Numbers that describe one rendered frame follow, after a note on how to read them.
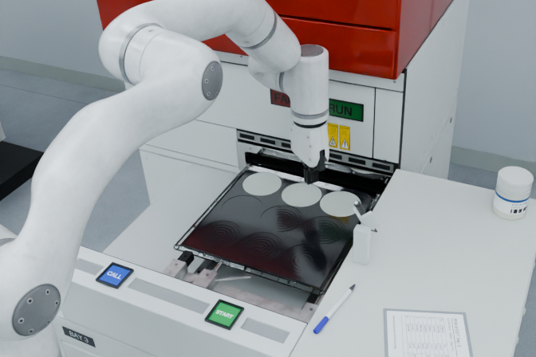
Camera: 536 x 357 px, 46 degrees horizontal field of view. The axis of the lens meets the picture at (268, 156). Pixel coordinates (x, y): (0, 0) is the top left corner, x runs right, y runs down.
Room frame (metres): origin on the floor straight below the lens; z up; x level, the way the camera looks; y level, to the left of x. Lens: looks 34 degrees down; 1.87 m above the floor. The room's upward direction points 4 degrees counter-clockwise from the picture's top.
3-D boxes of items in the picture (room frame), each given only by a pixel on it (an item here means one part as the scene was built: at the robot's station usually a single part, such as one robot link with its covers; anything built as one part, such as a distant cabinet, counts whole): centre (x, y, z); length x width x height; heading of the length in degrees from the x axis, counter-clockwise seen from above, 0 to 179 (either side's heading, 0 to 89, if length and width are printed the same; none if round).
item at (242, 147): (1.37, -0.11, 0.89); 0.44 x 0.02 x 0.10; 61
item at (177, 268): (1.01, 0.23, 0.89); 0.08 x 0.03 x 0.03; 151
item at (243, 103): (1.47, 0.04, 1.02); 0.82 x 0.03 x 0.40; 61
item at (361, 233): (0.96, -0.18, 1.03); 0.06 x 0.04 x 0.13; 151
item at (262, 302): (0.94, 0.09, 0.87); 0.36 x 0.08 x 0.03; 61
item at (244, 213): (1.18, -0.02, 0.90); 0.34 x 0.34 x 0.01; 61
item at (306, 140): (1.21, -0.10, 1.11); 0.10 x 0.07 x 0.11; 26
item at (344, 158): (1.37, -0.11, 0.96); 0.44 x 0.01 x 0.02; 61
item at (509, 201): (1.07, -0.52, 1.01); 0.07 x 0.07 x 0.10
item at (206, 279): (0.97, 0.16, 0.89); 0.08 x 0.03 x 0.03; 151
